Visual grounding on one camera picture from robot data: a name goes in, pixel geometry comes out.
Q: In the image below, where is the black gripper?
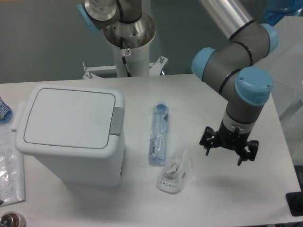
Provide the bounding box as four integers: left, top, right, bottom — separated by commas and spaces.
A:
199, 120, 258, 166

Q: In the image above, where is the grey trash can push button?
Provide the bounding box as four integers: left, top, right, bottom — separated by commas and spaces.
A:
109, 107, 125, 136

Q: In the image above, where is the white trash can lid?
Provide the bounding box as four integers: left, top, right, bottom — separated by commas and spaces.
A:
23, 88, 116, 149

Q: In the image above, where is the white plastic trash can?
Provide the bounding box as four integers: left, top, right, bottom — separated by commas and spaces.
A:
15, 84, 125, 186

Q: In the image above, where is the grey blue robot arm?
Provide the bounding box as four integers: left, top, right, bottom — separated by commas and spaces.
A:
77, 0, 279, 162

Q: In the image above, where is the crumpled clear plastic bag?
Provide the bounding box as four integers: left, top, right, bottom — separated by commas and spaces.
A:
156, 148, 196, 194

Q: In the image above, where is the clear plastic water bottle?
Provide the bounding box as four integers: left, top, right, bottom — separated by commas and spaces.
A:
148, 101, 169, 166

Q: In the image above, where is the black device at edge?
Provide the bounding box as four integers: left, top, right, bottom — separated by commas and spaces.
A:
285, 192, 303, 217

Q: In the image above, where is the blue water jug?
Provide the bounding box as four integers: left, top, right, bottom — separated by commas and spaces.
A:
264, 0, 303, 26

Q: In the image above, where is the paper sheet in plastic sleeve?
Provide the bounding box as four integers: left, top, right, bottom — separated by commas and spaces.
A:
0, 125, 26, 207

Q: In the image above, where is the blue green bottle at edge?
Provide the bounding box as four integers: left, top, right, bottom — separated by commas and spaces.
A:
0, 98, 13, 124

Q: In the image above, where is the round metal object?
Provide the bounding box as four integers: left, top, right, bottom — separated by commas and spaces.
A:
0, 211, 26, 227

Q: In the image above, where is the white pedestal base bracket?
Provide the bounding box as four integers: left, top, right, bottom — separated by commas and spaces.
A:
82, 56, 168, 79

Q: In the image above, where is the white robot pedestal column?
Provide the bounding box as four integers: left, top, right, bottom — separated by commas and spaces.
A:
112, 44, 150, 78

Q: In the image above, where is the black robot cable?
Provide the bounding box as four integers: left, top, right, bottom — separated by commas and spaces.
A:
119, 37, 132, 78

